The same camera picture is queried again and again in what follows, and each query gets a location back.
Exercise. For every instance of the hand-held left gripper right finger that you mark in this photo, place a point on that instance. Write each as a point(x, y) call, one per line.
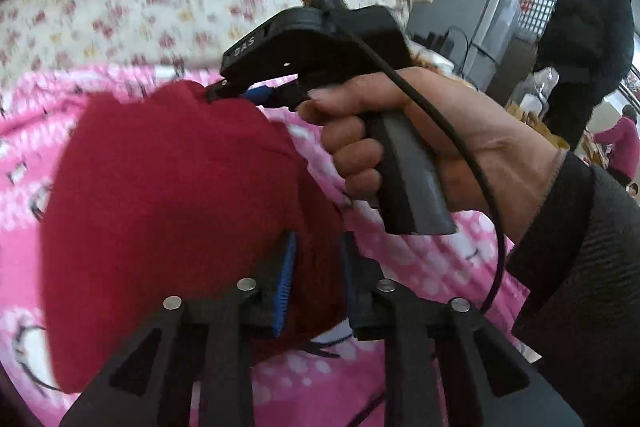
point(351, 292)

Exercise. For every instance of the person's right forearm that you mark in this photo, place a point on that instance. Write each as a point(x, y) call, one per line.
point(585, 267)

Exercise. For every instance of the red sweater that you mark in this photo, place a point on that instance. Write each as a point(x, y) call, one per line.
point(150, 207)

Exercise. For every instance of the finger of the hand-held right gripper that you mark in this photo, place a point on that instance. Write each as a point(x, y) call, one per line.
point(287, 95)
point(222, 91)

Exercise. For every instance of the clear plastic jar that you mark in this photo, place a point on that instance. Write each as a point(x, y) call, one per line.
point(545, 82)

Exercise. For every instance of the person's right hand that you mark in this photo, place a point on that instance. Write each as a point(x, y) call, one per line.
point(500, 142)

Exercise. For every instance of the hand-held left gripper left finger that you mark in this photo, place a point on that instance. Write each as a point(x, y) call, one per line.
point(284, 287)

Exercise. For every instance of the pink penguin blanket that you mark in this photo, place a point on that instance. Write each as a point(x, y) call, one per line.
point(425, 272)

